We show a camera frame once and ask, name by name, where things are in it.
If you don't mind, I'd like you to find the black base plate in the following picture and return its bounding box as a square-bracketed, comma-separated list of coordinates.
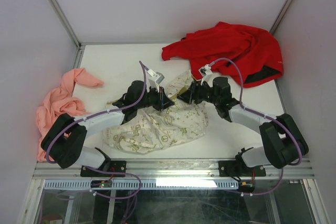
[218, 160, 266, 178]
[80, 160, 127, 177]

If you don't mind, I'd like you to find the pink garment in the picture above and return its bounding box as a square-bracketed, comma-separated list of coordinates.
[36, 67, 105, 162]

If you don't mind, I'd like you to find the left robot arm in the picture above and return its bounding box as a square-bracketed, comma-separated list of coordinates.
[40, 80, 174, 176]

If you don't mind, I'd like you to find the right aluminium corner post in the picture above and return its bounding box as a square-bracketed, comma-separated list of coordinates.
[269, 0, 294, 35]

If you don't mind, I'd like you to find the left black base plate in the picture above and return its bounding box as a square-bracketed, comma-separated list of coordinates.
[80, 160, 127, 177]

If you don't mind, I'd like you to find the cream green patterned jacket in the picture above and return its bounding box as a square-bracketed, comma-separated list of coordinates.
[102, 70, 208, 154]

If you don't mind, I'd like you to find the aluminium front rail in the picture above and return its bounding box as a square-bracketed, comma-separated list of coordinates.
[33, 158, 315, 180]

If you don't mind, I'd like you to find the white slotted cable duct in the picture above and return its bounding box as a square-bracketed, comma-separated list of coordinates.
[44, 177, 239, 190]

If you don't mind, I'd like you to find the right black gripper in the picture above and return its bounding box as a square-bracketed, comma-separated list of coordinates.
[176, 79, 219, 105]

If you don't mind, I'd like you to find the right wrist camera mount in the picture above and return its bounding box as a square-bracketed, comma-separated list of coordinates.
[198, 65, 213, 84]

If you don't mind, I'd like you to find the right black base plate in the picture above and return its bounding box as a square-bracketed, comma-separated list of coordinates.
[218, 160, 266, 178]

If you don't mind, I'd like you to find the aluminium corner post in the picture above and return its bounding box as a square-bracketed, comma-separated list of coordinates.
[33, 0, 82, 49]
[269, 0, 294, 35]

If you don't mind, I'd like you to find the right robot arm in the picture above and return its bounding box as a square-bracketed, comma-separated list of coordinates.
[177, 77, 309, 175]

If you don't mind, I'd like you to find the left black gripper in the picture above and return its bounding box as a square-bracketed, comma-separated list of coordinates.
[135, 84, 174, 111]

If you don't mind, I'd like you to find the red garment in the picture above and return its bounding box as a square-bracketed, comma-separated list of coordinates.
[162, 22, 284, 88]

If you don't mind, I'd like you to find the left aluminium corner post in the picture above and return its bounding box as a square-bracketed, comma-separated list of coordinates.
[33, 0, 82, 49]

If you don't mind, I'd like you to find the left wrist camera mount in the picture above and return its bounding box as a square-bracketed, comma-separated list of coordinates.
[146, 69, 165, 91]

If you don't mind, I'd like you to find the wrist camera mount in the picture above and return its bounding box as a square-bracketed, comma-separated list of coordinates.
[198, 65, 213, 84]
[146, 69, 165, 91]

